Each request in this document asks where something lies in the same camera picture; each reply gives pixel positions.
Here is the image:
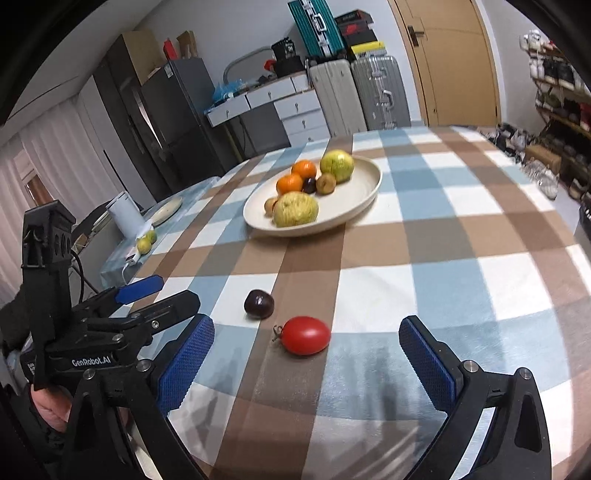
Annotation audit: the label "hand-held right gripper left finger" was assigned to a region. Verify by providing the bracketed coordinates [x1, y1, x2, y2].
[65, 314, 216, 480]

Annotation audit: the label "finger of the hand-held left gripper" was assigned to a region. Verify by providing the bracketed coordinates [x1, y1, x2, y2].
[69, 275, 165, 320]
[108, 291, 201, 336]

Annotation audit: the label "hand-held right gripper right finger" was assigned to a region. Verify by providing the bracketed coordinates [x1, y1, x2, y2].
[399, 316, 552, 480]

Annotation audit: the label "red tomato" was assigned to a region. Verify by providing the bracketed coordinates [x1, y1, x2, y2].
[272, 316, 332, 356]

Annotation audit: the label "cream round plate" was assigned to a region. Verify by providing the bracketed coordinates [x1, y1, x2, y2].
[243, 154, 383, 237]

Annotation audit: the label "person's left hand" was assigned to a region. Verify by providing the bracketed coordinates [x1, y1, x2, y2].
[30, 383, 75, 432]

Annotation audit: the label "white charger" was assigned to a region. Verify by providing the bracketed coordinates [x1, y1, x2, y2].
[121, 249, 141, 282]

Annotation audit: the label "small cream plate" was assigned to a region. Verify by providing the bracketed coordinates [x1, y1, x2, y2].
[151, 196, 183, 227]

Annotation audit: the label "teal checked cloth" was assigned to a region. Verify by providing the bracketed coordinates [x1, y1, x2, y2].
[99, 176, 222, 287]

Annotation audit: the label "white curtain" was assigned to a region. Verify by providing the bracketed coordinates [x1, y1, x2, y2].
[0, 83, 139, 301]

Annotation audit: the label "dark tall cabinet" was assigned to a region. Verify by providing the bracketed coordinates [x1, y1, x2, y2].
[92, 34, 162, 204]

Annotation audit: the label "grey refrigerator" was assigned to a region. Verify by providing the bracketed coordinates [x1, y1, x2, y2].
[140, 58, 238, 201]

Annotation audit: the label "white sneakers pair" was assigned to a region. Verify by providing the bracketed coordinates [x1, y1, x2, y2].
[522, 159, 559, 199]

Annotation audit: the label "blue plastic bag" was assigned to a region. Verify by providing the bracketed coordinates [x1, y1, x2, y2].
[212, 79, 247, 102]

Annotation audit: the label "large cardboard box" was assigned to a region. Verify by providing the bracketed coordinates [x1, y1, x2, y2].
[122, 30, 167, 86]

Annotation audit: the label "white drawer dresser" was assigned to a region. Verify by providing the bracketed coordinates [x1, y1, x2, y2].
[206, 73, 331, 153]

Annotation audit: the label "small cardboard box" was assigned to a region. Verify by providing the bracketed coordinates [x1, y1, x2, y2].
[524, 144, 561, 171]

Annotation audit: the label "pile of sneakers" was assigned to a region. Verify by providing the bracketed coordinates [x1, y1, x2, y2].
[480, 122, 539, 160]

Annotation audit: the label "beige suitcase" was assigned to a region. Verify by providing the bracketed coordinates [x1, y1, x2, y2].
[308, 59, 368, 138]

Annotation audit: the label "black bag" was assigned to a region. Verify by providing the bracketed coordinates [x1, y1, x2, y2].
[274, 58, 308, 77]

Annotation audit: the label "silver suitcase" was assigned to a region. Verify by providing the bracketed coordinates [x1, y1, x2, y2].
[351, 55, 411, 131]

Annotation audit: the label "wooden shoe rack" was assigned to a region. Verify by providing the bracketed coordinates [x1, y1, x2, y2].
[519, 30, 591, 199]

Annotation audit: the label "black printed box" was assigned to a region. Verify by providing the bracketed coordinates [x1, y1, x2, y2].
[271, 38, 301, 61]

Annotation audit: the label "wooden door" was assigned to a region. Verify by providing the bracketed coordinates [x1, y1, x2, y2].
[388, 0, 502, 127]

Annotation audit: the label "teal suitcase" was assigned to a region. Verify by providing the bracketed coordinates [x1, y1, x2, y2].
[287, 0, 346, 60]

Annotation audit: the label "rows of assorted shoes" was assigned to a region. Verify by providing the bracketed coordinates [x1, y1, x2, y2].
[519, 30, 591, 199]

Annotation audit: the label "yellow black shoebox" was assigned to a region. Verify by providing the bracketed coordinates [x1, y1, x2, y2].
[346, 41, 386, 60]

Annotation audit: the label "black shoebox red logo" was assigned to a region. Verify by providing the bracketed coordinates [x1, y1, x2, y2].
[333, 11, 374, 37]

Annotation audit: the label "black cable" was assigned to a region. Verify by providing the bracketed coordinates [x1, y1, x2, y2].
[69, 251, 100, 296]

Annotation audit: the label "grey arched frame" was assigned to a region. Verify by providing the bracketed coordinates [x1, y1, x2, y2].
[224, 46, 278, 81]

